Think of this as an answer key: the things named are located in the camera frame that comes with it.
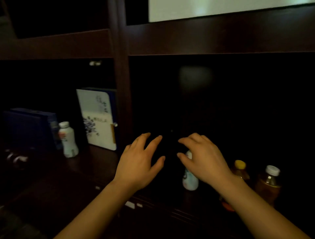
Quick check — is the person's right hand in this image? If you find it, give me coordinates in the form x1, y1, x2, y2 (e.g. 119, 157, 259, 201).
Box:
177, 133, 233, 190

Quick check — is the person's left hand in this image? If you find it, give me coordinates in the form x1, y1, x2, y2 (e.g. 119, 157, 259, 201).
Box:
113, 132, 166, 192

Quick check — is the person's left forearm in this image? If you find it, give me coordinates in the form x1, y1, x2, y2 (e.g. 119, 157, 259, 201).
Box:
54, 180, 138, 239

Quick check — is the person's right forearm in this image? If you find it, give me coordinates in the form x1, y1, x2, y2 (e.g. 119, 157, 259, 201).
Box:
211, 173, 312, 239

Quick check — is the white pastel label drink bottle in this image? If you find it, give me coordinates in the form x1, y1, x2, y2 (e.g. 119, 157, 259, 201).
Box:
182, 150, 199, 191

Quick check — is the white floral gift box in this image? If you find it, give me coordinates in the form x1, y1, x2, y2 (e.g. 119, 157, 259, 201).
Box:
76, 89, 117, 151

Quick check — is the yellow cap tea bottle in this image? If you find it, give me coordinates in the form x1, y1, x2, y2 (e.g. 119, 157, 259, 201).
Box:
221, 160, 251, 212

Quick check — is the white plastic drink bottle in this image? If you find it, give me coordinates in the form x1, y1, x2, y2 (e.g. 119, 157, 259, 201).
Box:
58, 121, 79, 158

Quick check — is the white cap tea bottle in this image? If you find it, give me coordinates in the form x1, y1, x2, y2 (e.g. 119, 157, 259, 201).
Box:
254, 165, 281, 207

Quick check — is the dark wooden shelf cabinet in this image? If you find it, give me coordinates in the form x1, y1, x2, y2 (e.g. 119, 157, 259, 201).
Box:
0, 0, 315, 239

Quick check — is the white board panel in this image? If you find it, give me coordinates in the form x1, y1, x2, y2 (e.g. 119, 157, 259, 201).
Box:
148, 0, 315, 23

